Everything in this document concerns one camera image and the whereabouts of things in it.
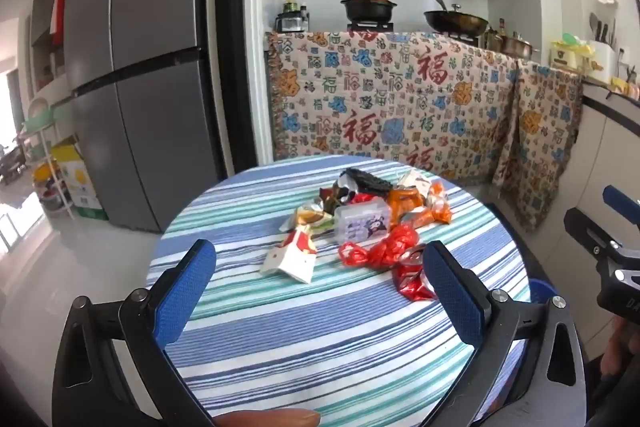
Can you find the yellow white cardboard box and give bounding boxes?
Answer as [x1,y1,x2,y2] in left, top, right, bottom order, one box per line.
[50,137,108,223]

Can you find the yellow plastic containers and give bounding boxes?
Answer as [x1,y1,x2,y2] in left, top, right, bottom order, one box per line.
[549,34,596,70]

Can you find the dark snack wrapper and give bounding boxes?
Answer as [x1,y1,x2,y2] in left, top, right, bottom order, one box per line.
[320,187,358,215]

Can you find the clear plastic box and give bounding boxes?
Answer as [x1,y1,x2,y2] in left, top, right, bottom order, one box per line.
[334,201,393,244]

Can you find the red foil packet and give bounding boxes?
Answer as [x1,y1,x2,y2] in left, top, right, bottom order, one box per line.
[392,247,441,303]

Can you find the black wok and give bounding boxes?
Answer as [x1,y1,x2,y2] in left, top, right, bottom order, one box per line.
[424,4,490,36]

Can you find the white base cabinet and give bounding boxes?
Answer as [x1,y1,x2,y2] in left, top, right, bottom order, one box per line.
[565,82,640,358]

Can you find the dark kitchen appliance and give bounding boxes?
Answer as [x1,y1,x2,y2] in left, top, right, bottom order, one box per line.
[275,9,308,34]

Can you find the narrow printed blanket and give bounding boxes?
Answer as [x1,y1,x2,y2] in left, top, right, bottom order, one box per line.
[492,59,586,235]

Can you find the orange wrapper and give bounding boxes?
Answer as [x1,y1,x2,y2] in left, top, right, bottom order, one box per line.
[387,187,426,228]

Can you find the red plastic bag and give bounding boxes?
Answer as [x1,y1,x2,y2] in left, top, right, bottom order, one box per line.
[338,224,420,269]

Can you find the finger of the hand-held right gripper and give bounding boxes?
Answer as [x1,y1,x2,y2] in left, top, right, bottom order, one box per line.
[602,185,640,228]
[564,207,631,260]

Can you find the person's left hand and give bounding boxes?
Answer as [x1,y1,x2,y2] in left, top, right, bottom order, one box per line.
[212,408,322,427]

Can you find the wide printed blanket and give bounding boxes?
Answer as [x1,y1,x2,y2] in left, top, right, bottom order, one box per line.
[265,29,521,188]

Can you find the person's right hand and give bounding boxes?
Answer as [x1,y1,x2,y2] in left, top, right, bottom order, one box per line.
[600,314,640,380]

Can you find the black clay pot orange lid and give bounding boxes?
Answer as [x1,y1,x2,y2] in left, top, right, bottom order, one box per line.
[341,0,398,25]

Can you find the open shelf cabinet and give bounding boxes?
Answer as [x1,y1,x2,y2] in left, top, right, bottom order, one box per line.
[27,0,81,108]

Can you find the grey refrigerator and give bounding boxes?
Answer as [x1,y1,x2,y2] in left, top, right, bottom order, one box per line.
[62,0,226,235]

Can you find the gold snack wrapper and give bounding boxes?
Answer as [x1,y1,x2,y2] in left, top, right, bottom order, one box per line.
[279,202,336,235]

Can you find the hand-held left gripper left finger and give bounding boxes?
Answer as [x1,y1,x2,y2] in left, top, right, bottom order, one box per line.
[52,238,218,427]

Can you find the white knife holder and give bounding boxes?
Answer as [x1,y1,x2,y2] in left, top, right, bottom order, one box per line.
[585,12,621,82]

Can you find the silver foil wrapper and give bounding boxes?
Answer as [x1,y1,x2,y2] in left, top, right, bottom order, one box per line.
[397,169,433,190]

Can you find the orange white snack bag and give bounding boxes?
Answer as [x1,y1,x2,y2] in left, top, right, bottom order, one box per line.
[422,181,453,225]

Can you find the steel pot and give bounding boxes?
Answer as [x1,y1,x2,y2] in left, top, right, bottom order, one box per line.
[487,34,541,60]

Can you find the blue green striped tablecloth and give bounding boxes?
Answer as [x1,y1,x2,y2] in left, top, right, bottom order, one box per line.
[145,155,531,427]

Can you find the white red carton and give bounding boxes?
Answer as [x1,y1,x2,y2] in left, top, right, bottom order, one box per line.
[260,227,318,283]

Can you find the red hanging decoration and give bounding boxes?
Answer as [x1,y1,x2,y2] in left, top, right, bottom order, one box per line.
[50,0,68,45]

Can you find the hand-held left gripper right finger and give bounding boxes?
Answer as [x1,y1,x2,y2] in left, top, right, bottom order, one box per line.
[422,240,587,427]

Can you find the green white storage rack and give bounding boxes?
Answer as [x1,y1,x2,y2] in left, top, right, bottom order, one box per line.
[22,102,76,223]

